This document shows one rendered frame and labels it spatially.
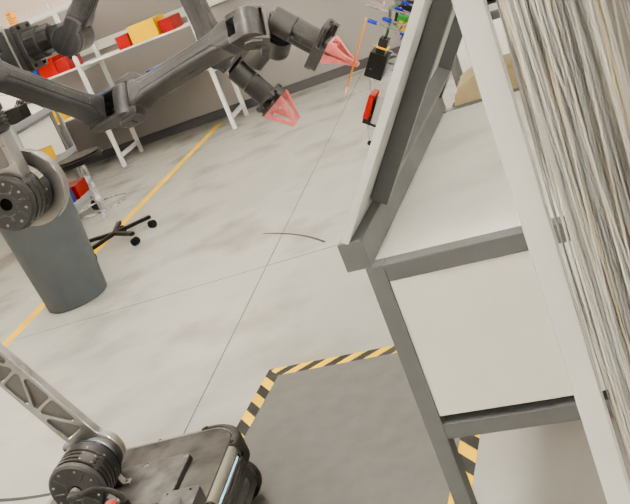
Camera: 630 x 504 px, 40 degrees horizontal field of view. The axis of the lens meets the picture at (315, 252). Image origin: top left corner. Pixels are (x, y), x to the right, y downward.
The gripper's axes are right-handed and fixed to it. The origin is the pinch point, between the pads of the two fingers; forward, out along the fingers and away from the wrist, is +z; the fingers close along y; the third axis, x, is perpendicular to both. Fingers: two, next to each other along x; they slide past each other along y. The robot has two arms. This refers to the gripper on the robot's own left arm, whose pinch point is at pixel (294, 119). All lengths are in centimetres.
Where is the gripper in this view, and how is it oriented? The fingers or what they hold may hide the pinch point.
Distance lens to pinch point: 223.8
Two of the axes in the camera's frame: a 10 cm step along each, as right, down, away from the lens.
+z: 7.6, 6.3, 1.5
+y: 1.5, -3.9, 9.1
